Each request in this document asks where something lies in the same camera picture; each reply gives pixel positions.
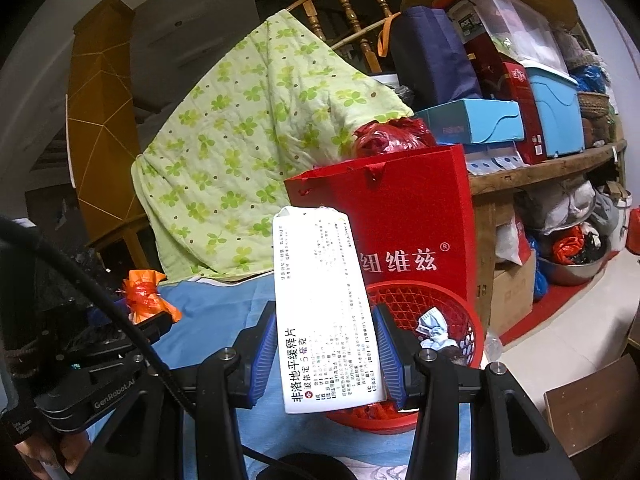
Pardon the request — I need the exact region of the red floor mat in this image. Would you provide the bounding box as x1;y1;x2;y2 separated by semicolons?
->
500;250;621;346

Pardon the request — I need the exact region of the orange-red plastic bag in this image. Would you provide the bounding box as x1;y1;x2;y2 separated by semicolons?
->
552;225;586;265

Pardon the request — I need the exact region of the white plastic sack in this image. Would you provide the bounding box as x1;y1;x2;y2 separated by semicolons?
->
495;210;523;266

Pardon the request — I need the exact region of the orange-brown wooden post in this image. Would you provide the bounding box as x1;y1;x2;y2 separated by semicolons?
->
65;0;151;261

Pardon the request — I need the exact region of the black cable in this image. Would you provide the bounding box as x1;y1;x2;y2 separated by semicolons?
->
0;216;193;413

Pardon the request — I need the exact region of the red paper gift bag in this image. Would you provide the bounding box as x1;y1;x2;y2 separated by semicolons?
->
284;142;477;311

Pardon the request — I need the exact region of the dark red carton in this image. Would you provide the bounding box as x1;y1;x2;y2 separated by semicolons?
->
465;40;548;166

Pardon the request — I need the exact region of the clear plastic storage box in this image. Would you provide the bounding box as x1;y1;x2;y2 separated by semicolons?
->
467;0;568;73

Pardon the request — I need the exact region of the orange plastic bag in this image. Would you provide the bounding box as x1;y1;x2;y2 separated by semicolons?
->
122;270;183;326

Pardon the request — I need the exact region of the green clover quilt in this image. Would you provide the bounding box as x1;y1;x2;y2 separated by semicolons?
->
131;10;416;281

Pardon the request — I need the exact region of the white medicine box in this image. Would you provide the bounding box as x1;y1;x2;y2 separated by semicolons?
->
272;205;388;416

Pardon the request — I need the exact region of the blue plastic storage box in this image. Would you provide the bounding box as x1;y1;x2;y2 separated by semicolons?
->
522;62;586;158

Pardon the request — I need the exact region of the teal cardboard box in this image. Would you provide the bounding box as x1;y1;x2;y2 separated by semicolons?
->
414;99;525;145

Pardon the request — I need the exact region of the red plastic basket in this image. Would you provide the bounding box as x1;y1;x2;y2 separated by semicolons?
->
325;280;486;433

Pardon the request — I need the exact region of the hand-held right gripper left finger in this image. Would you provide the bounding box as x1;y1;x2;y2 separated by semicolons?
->
82;301;278;480

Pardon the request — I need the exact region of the navy fabric bag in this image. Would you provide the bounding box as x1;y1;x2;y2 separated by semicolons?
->
377;6;483;108

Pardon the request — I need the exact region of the brown cardboard box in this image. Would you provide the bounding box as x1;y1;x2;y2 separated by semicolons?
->
492;250;538;331

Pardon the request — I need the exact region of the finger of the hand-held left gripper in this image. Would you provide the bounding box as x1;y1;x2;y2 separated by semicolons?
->
107;312;176;348
85;305;132;328

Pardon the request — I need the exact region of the red plastic bag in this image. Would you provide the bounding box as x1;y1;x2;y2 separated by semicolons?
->
352;117;441;158

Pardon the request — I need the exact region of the wooden cable spool table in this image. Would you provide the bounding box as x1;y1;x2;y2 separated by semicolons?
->
400;0;628;321

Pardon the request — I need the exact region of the person's left hand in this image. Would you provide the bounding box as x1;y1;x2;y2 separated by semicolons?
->
12;430;93;480

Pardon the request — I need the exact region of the metal basin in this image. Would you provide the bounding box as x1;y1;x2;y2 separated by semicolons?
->
532;232;611;286

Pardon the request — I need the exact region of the blue blanket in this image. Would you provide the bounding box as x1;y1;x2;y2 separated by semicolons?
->
150;275;471;480

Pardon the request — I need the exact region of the small black box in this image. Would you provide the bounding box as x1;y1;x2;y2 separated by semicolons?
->
447;0;483;43

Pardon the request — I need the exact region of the wicker basket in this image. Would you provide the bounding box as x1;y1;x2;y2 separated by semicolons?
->
577;91;611;121

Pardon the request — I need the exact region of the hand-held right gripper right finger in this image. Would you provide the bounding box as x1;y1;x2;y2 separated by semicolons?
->
372;302;581;480

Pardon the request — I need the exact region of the pale blue packet box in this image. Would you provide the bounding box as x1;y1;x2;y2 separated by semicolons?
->
465;142;523;176

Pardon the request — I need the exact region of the grey cloth bundle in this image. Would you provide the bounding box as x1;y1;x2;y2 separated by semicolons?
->
520;180;598;233

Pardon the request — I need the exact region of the wooden stair railing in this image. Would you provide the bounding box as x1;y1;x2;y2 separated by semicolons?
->
287;0;426;73

